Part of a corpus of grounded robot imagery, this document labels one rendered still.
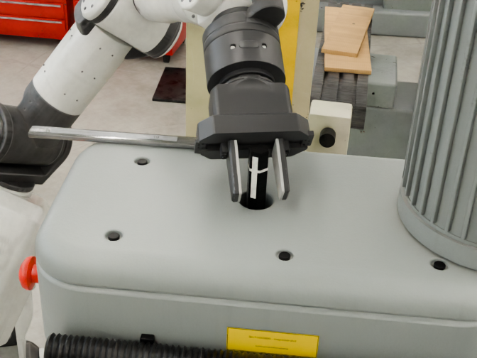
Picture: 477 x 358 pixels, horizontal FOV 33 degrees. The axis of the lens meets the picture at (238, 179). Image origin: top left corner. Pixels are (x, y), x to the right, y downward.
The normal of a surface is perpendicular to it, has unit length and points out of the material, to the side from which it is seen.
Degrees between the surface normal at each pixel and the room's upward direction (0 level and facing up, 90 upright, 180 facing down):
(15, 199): 28
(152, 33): 94
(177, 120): 0
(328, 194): 0
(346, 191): 0
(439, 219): 90
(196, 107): 90
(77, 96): 97
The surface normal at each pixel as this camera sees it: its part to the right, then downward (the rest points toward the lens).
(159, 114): 0.04, -0.85
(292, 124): 0.11, -0.47
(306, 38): -0.09, 0.53
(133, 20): 0.30, 0.57
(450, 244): -0.67, 0.37
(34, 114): -0.19, 0.31
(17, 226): 0.22, 0.00
